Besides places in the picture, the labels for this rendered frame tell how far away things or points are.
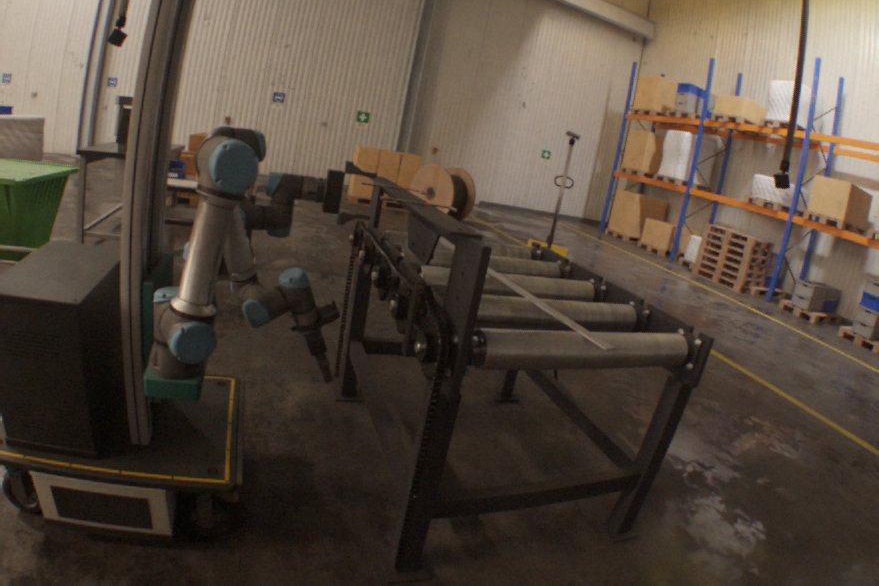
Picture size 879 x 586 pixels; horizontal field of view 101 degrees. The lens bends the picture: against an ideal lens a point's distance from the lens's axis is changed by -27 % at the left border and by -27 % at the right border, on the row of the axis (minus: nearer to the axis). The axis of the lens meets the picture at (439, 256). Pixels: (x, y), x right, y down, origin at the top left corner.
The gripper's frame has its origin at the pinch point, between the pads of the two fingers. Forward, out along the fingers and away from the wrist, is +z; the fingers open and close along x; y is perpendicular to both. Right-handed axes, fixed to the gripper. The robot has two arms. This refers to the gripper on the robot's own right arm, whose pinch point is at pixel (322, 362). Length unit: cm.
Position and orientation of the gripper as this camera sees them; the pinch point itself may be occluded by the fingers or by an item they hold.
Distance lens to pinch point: 150.0
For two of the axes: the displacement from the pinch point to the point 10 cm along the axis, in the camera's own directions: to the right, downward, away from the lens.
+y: -9.0, 3.1, -3.0
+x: 4.1, 4.0, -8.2
